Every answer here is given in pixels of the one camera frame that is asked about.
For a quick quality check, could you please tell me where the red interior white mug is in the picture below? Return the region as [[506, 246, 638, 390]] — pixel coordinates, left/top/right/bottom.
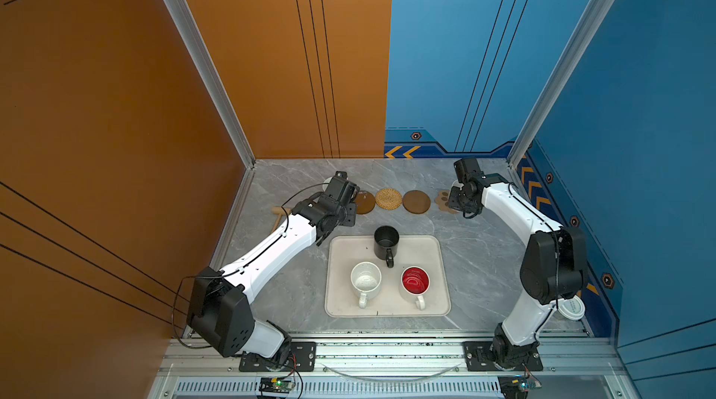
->
[[400, 266, 431, 311]]

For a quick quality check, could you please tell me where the aluminium corner post right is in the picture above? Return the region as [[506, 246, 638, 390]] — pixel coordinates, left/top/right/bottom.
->
[[506, 0, 615, 170]]

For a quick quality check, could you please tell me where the white ribbed mug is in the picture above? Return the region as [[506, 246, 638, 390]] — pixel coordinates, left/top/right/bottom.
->
[[351, 261, 382, 310]]

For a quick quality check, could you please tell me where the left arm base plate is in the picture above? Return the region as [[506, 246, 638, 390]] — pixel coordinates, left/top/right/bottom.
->
[[239, 341, 316, 373]]

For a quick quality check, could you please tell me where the round brown wooden coaster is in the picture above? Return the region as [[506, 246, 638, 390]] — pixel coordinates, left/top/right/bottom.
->
[[402, 190, 432, 214]]

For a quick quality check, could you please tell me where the beige serving tray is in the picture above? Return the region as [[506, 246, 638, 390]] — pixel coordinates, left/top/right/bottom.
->
[[324, 235, 451, 318]]

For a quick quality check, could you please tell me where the glossy dark brown coaster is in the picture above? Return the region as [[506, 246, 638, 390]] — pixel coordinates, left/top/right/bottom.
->
[[354, 190, 376, 214]]

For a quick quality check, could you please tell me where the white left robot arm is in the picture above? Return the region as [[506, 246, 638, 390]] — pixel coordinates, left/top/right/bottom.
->
[[186, 171, 359, 365]]

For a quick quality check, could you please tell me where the round woven rattan coaster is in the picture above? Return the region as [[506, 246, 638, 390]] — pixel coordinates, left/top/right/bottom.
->
[[375, 188, 402, 211]]

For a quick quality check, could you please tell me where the white lidded jar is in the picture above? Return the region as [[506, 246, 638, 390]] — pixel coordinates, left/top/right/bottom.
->
[[556, 296, 585, 322]]

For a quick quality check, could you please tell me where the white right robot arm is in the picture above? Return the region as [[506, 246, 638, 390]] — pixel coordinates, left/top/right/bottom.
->
[[447, 158, 588, 369]]

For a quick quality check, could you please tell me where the cork paw print coaster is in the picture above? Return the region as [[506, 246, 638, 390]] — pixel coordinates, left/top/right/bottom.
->
[[434, 190, 457, 214]]

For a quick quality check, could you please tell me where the circuit board right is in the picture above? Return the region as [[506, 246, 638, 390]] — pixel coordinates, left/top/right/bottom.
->
[[498, 377, 543, 399]]

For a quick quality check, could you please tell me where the aluminium front rail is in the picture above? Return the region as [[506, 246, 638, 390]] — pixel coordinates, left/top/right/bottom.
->
[[148, 332, 639, 398]]

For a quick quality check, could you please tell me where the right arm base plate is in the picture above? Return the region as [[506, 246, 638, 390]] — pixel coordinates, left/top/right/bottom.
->
[[462, 340, 544, 372]]

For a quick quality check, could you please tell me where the black mug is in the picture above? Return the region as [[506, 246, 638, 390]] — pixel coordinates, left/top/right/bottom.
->
[[374, 226, 400, 268]]

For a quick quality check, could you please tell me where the aluminium corner post left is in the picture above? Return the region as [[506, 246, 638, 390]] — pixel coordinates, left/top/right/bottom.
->
[[138, 0, 257, 169]]

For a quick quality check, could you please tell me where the green circuit board left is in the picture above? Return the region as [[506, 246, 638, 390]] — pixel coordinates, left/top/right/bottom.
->
[[257, 378, 298, 398]]

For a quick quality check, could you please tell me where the aluminium corner post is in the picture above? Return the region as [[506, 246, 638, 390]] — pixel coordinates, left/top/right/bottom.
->
[[138, 0, 257, 169], [506, 0, 615, 170]]

